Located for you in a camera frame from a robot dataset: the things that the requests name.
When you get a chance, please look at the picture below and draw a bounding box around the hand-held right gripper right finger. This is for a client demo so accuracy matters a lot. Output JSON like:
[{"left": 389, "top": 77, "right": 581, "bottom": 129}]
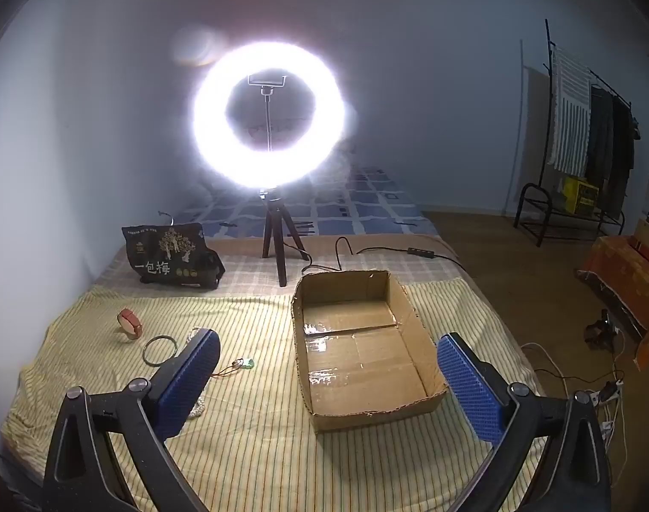
[{"left": 435, "top": 332, "right": 613, "bottom": 512}]

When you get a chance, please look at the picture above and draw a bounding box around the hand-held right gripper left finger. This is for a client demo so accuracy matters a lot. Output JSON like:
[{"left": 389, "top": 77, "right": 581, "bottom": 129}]
[{"left": 43, "top": 328, "right": 222, "bottom": 512}]

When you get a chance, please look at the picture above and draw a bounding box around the red woven watch strap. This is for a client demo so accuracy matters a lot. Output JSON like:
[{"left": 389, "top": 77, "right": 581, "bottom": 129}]
[{"left": 116, "top": 308, "right": 144, "bottom": 340}]

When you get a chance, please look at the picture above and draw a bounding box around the black bangle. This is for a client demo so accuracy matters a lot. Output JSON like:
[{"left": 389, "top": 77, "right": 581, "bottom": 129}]
[{"left": 142, "top": 334, "right": 178, "bottom": 368}]

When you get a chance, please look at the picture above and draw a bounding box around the yellow striped blanket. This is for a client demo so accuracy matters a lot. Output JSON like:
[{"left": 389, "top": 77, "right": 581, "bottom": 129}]
[{"left": 1, "top": 277, "right": 544, "bottom": 512}]

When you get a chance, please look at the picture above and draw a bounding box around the pink plaid blanket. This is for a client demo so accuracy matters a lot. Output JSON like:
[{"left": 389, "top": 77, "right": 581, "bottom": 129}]
[{"left": 92, "top": 235, "right": 466, "bottom": 305}]

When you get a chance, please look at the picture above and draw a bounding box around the black printed snack bag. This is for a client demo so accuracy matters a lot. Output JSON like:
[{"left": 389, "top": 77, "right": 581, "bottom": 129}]
[{"left": 122, "top": 222, "right": 226, "bottom": 290}]

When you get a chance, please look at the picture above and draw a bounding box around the white power strip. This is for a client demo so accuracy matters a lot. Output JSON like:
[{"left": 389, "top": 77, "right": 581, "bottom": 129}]
[{"left": 572, "top": 378, "right": 624, "bottom": 403}]

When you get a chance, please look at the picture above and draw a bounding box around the black tripod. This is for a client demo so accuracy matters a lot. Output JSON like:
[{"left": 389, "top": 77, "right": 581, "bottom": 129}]
[{"left": 260, "top": 188, "right": 309, "bottom": 288}]

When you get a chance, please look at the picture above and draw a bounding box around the orange cardboard box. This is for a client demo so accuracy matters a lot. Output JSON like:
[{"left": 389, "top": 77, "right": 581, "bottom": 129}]
[{"left": 576, "top": 218, "right": 649, "bottom": 371}]

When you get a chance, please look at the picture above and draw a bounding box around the black metal clothes rack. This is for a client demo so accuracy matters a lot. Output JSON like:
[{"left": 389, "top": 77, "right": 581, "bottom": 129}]
[{"left": 513, "top": 18, "right": 640, "bottom": 249}]

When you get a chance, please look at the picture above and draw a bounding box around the blue patterned bed sheet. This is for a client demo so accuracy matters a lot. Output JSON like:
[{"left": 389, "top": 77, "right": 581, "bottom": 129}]
[{"left": 175, "top": 165, "right": 442, "bottom": 241}]

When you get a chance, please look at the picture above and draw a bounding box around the yellow box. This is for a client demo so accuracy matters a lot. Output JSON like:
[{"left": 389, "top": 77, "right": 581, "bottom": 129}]
[{"left": 562, "top": 176, "right": 600, "bottom": 215}]

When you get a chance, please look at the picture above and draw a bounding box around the dark hanging garment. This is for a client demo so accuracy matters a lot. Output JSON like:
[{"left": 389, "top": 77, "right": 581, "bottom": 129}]
[{"left": 604, "top": 96, "right": 640, "bottom": 219}]

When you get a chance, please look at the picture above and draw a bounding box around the grey hanging garment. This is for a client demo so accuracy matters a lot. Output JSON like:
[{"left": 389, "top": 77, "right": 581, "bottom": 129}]
[{"left": 585, "top": 85, "right": 614, "bottom": 187}]

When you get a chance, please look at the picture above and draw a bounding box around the white striped towel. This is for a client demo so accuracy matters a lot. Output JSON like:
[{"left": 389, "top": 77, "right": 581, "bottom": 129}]
[{"left": 548, "top": 45, "right": 592, "bottom": 177}]

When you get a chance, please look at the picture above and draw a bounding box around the white pearl necklace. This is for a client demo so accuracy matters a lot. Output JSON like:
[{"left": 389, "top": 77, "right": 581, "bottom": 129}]
[{"left": 184, "top": 326, "right": 208, "bottom": 421}]

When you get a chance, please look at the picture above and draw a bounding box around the green pendant on red cord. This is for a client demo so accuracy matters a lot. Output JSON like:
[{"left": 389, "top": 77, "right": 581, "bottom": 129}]
[{"left": 211, "top": 357, "right": 256, "bottom": 382}]

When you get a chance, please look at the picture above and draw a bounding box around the black cable with switch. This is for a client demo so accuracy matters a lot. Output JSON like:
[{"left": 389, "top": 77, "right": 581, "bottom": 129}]
[{"left": 303, "top": 236, "right": 464, "bottom": 278}]

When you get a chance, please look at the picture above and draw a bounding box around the white ring light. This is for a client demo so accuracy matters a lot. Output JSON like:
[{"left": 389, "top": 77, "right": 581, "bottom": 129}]
[{"left": 192, "top": 38, "right": 351, "bottom": 193}]

